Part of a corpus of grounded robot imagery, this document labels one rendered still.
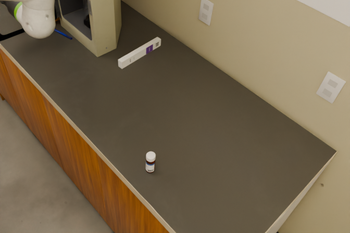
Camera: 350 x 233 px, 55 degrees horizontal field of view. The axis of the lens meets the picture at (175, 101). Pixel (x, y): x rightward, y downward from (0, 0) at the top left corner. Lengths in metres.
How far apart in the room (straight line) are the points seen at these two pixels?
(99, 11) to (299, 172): 1.03
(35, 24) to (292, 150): 1.04
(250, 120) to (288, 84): 0.21
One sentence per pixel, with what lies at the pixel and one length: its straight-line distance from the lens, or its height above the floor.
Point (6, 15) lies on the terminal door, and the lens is 1.70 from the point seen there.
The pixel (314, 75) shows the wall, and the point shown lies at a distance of 1.39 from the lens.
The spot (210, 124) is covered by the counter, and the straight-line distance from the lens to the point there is 1.38.
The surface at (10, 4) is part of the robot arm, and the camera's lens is 1.37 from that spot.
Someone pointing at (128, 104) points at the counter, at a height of 0.94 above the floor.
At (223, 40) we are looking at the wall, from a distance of 1.59.
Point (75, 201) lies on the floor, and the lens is 2.26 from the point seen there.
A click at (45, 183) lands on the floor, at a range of 2.36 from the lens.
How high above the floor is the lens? 1.99
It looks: 47 degrees down
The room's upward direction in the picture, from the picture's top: 7 degrees clockwise
